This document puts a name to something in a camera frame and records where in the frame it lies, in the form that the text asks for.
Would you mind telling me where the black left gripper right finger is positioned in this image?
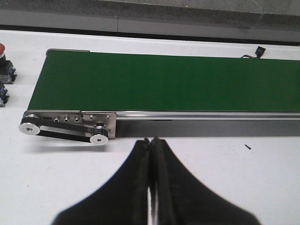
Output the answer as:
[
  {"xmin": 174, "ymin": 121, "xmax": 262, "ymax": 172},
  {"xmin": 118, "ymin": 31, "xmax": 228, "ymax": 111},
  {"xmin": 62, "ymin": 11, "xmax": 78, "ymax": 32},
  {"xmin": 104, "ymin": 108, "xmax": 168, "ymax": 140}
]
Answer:
[{"xmin": 150, "ymin": 137, "xmax": 259, "ymax": 225}]

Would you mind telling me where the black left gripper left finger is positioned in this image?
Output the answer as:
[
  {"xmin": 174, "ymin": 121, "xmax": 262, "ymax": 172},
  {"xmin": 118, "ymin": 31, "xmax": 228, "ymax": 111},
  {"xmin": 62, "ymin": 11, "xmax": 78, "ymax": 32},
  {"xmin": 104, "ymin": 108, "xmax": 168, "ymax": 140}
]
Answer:
[{"xmin": 53, "ymin": 139, "xmax": 150, "ymax": 225}]

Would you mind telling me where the red mushroom push button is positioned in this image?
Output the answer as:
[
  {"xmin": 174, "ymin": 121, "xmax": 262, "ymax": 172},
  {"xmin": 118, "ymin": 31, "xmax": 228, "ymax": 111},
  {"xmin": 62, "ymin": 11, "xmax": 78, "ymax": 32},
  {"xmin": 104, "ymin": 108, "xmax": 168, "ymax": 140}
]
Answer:
[{"xmin": 0, "ymin": 43, "xmax": 17, "ymax": 84}]

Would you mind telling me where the white pulley right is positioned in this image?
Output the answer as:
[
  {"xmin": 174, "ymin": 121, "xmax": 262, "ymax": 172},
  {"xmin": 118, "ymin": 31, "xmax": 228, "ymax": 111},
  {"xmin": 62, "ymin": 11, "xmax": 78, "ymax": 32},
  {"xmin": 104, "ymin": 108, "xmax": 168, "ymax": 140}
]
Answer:
[{"xmin": 90, "ymin": 134, "xmax": 108, "ymax": 145}]

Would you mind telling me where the white pulley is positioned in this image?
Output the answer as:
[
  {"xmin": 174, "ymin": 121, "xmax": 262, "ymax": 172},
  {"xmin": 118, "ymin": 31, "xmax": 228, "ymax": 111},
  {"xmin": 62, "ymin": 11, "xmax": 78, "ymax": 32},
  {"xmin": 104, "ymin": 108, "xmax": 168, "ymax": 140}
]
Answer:
[
  {"xmin": 90, "ymin": 134, "xmax": 108, "ymax": 145},
  {"xmin": 19, "ymin": 122, "xmax": 40, "ymax": 135}
]

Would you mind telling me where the black drive belt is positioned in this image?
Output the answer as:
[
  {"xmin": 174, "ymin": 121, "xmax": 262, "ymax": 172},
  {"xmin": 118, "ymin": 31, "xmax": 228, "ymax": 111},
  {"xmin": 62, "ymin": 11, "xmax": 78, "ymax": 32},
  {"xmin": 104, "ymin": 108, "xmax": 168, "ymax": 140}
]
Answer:
[{"xmin": 21, "ymin": 117, "xmax": 108, "ymax": 143}]

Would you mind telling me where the white pulley left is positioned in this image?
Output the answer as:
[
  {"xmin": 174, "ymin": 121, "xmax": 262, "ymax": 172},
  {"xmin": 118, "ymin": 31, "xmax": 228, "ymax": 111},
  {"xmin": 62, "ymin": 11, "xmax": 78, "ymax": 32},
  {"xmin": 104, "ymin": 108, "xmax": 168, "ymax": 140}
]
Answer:
[{"xmin": 19, "ymin": 122, "xmax": 40, "ymax": 135}]

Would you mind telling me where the green conveyor belt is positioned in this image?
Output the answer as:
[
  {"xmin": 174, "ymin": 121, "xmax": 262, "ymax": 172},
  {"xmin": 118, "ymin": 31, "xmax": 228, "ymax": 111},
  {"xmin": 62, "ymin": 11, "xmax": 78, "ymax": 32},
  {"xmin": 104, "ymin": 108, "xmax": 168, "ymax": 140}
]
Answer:
[{"xmin": 28, "ymin": 51, "xmax": 300, "ymax": 113}]

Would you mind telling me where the push button black blue base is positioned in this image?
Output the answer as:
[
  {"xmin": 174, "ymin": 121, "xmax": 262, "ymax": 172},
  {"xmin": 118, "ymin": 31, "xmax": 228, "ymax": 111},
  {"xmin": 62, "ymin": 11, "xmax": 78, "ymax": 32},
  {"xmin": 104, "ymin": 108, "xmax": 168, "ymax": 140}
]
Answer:
[{"xmin": 0, "ymin": 82, "xmax": 9, "ymax": 107}]

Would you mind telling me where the grey stone slab right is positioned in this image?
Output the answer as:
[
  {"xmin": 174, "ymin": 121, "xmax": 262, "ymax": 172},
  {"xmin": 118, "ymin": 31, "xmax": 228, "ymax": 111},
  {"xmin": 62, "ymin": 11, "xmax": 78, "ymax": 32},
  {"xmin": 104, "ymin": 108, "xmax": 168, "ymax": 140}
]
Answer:
[{"xmin": 118, "ymin": 0, "xmax": 300, "ymax": 42}]

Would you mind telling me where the grey stone slab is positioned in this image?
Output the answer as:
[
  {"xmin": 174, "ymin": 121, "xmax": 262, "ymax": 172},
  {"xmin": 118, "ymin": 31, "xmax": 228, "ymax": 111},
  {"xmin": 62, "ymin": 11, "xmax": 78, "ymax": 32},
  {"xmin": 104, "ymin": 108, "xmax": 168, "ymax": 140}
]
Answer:
[
  {"xmin": 118, "ymin": 0, "xmax": 300, "ymax": 42},
  {"xmin": 0, "ymin": 0, "xmax": 118, "ymax": 32}
]

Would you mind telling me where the grey stone slab left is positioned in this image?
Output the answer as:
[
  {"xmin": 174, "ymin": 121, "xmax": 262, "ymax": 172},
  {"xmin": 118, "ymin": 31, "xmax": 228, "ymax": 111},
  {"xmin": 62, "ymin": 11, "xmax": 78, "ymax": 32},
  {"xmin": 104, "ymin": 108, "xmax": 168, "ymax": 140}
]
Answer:
[{"xmin": 0, "ymin": 0, "xmax": 118, "ymax": 32}]

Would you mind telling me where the steel motor bracket plate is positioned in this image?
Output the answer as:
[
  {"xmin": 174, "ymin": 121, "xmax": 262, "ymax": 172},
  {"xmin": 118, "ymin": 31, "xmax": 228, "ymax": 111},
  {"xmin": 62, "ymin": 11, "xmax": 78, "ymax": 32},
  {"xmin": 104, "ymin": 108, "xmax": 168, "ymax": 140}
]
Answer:
[{"xmin": 82, "ymin": 111, "xmax": 117, "ymax": 139}]

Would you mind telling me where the black sensor with cable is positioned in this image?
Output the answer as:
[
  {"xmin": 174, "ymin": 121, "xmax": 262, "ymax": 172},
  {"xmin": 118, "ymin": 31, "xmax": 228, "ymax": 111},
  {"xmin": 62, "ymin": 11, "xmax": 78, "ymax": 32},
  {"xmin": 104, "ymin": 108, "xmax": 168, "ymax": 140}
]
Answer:
[{"xmin": 241, "ymin": 46, "xmax": 266, "ymax": 59}]

